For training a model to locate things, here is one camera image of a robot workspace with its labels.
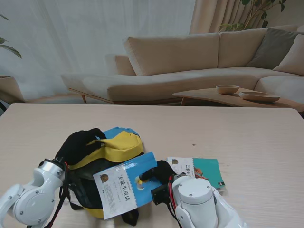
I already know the small deep wooden bowl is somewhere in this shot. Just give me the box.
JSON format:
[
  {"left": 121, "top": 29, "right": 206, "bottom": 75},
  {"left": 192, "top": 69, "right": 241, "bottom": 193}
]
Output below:
[{"left": 215, "top": 85, "right": 240, "bottom": 95}]

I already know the beige corner sofa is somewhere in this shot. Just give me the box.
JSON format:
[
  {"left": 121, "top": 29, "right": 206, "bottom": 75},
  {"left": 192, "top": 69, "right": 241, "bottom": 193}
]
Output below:
[{"left": 61, "top": 25, "right": 304, "bottom": 105}]

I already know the grey sofa cushion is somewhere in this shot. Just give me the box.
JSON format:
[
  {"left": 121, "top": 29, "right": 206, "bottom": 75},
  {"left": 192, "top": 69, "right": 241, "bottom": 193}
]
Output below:
[{"left": 246, "top": 28, "right": 301, "bottom": 70}]

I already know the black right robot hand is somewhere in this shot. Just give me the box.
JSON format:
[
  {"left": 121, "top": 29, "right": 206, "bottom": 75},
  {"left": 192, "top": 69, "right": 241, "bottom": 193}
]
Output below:
[{"left": 139, "top": 160, "right": 176, "bottom": 185}]

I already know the beige plant pot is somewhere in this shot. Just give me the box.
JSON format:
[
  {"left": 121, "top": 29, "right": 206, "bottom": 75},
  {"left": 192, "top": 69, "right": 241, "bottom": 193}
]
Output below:
[{"left": 0, "top": 76, "right": 25, "bottom": 103}]

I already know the beige curtain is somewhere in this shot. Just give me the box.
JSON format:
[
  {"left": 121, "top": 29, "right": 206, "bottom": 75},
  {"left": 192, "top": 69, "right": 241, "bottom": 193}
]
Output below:
[{"left": 189, "top": 0, "right": 304, "bottom": 35}]

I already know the wooden coffee table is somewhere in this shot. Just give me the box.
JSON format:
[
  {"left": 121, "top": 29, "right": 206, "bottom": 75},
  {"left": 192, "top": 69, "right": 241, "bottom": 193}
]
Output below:
[{"left": 172, "top": 87, "right": 304, "bottom": 112}]

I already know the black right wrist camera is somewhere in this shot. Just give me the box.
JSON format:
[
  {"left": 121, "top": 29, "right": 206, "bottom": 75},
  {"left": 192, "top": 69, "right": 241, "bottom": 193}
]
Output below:
[{"left": 151, "top": 184, "right": 171, "bottom": 206}]

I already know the blue and yellow school bag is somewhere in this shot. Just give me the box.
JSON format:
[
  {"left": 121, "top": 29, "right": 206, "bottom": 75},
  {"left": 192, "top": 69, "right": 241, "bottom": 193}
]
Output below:
[{"left": 55, "top": 127, "right": 146, "bottom": 226}]

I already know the arm red black cable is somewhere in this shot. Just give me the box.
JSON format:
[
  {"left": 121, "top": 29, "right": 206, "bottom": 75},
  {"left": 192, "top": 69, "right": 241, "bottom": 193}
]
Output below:
[
  {"left": 46, "top": 163, "right": 72, "bottom": 228},
  {"left": 167, "top": 175, "right": 181, "bottom": 222}
]

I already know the wide shallow wooden bowl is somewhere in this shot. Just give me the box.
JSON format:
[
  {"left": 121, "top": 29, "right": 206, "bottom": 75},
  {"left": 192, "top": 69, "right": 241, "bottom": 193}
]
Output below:
[{"left": 238, "top": 91, "right": 281, "bottom": 103}]

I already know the cream sofa cushion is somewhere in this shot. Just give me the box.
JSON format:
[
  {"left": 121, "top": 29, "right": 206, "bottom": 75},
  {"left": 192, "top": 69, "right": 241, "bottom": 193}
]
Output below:
[{"left": 273, "top": 34, "right": 304, "bottom": 76}]

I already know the blue and white cover book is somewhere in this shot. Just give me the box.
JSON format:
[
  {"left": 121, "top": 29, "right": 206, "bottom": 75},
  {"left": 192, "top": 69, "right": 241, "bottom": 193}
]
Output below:
[{"left": 93, "top": 152, "right": 164, "bottom": 220}]

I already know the left arm red black cable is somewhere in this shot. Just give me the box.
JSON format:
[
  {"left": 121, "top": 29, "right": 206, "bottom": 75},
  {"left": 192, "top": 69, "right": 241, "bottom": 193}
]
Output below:
[{"left": 46, "top": 163, "right": 72, "bottom": 228}]

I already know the tall green leafy plant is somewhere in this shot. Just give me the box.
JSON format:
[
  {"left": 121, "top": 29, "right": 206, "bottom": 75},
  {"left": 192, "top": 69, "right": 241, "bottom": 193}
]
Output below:
[{"left": 219, "top": 0, "right": 288, "bottom": 33}]

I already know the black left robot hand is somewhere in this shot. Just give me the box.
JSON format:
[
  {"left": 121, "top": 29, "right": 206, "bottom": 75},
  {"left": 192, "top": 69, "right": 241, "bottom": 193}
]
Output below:
[{"left": 55, "top": 128, "right": 107, "bottom": 166}]

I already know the right arm red black cable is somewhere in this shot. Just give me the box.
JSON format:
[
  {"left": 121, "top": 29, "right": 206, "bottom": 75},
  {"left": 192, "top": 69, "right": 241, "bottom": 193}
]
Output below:
[{"left": 167, "top": 175, "right": 181, "bottom": 222}]

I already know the green plant with long leaves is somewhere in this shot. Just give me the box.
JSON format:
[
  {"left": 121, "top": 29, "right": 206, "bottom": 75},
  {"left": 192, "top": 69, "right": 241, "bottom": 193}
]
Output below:
[{"left": 0, "top": 14, "right": 22, "bottom": 59}]

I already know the teal and white cover book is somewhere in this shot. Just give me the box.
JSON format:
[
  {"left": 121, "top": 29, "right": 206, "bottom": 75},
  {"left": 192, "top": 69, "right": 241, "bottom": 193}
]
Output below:
[{"left": 167, "top": 156, "right": 226, "bottom": 194}]

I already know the white sheer curtain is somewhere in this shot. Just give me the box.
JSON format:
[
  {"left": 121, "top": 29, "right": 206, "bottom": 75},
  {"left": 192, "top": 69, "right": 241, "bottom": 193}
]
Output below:
[{"left": 0, "top": 0, "right": 198, "bottom": 100}]

